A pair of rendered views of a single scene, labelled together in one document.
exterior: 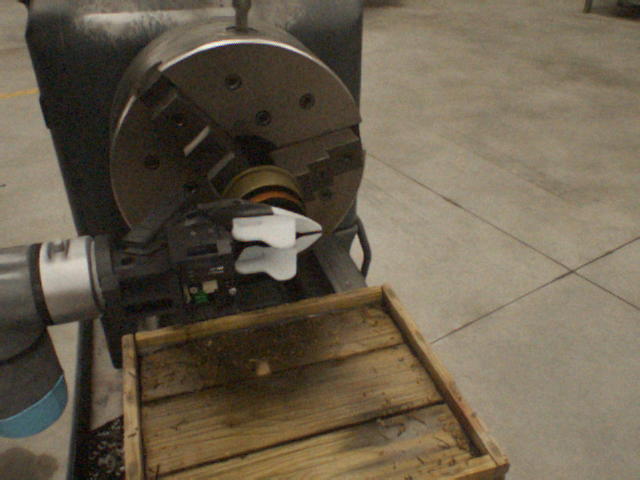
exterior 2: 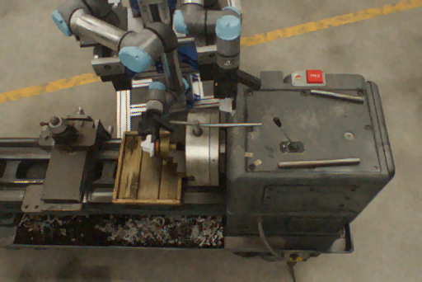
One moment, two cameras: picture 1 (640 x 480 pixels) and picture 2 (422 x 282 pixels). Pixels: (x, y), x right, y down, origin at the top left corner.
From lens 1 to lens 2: 1.62 m
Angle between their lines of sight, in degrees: 72
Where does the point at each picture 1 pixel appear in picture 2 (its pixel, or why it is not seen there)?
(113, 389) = not seen: hidden behind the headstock
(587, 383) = not seen: outside the picture
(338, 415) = (143, 175)
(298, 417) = (146, 166)
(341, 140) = (180, 167)
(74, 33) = not seen: hidden behind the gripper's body
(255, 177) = (165, 141)
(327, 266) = (207, 195)
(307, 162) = (174, 157)
